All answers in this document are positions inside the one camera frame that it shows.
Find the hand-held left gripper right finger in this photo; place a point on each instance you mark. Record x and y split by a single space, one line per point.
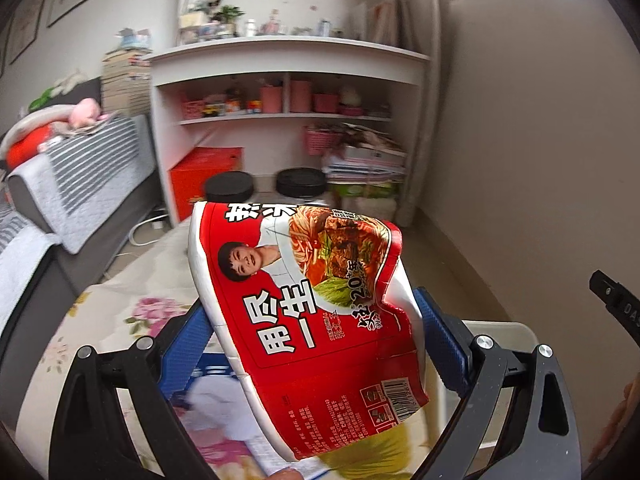
442 340

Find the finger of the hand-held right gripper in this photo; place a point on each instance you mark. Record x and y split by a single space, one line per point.
612 300

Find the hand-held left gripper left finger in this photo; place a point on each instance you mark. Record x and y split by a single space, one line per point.
187 355

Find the white plastic bin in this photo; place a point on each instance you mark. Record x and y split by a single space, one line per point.
500 329

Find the red instant noodle packet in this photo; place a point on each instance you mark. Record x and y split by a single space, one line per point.
300 335

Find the person's right hand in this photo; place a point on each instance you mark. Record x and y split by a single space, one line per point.
612 425

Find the white blue paper packet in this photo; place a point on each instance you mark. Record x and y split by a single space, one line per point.
220 410

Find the floral tablecloth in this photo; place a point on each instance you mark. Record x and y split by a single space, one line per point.
145 290

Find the yellow wrapper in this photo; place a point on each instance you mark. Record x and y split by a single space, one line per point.
370 455

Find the grey sofa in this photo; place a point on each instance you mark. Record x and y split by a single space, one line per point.
125 220

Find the green white packet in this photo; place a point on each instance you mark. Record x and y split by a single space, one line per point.
365 195

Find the clear jar black lid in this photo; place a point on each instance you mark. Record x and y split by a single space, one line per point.
229 186

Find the red cardboard box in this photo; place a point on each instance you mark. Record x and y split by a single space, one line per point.
200 180

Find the grey striped seat blanket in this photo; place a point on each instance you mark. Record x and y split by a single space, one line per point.
20 265

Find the stack of papers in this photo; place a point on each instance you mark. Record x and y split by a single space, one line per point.
367 160

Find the purple label jar black lid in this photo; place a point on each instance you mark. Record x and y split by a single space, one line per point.
301 182

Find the grey striped armrest blanket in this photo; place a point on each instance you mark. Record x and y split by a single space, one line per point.
95 170

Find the pale curtain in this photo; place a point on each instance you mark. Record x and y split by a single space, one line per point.
425 110

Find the pink hanging basket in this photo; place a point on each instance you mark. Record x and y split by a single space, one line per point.
322 141

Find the pink mesh shelf basket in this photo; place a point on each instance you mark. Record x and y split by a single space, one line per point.
192 109

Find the red cushion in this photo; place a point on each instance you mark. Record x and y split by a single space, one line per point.
27 147

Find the pink plush toy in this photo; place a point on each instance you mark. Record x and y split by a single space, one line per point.
86 112

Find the low pink container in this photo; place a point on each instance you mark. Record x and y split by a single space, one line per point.
326 103

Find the tall pink container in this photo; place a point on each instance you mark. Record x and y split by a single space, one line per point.
301 96
270 99

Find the stack of books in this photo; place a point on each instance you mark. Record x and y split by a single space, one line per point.
125 82

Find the white pillow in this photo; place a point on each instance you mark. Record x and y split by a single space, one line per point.
40 116

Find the green toy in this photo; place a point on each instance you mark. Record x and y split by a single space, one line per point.
41 99

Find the white shelf unit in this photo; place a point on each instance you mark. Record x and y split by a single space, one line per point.
300 60

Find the leaning white boards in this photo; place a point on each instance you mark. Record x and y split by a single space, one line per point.
377 22

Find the small white bottle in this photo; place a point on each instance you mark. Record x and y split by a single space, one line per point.
250 28

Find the small potted plant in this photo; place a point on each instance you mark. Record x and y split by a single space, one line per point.
230 16

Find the dark-haired doll figurine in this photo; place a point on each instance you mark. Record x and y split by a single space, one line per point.
212 1

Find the small framed picture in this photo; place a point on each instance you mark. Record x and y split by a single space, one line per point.
4 45

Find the medium framed picture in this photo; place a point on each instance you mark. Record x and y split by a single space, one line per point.
30 15

